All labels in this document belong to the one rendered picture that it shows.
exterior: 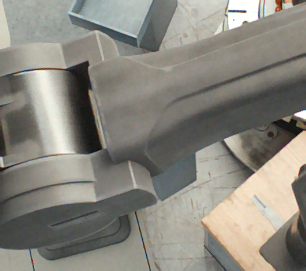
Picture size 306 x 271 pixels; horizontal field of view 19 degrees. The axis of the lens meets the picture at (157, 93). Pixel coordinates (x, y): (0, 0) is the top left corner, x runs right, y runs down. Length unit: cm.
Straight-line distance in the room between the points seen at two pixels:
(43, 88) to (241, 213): 74
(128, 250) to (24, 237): 151
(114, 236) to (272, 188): 83
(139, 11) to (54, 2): 116
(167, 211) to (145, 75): 102
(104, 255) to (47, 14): 75
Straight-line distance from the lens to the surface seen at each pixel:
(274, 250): 101
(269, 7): 127
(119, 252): 204
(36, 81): 52
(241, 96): 49
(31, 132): 51
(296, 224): 91
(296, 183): 86
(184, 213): 152
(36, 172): 50
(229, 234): 123
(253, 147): 152
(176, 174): 138
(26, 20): 249
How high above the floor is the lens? 228
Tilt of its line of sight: 73 degrees down
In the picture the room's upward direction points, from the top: 11 degrees counter-clockwise
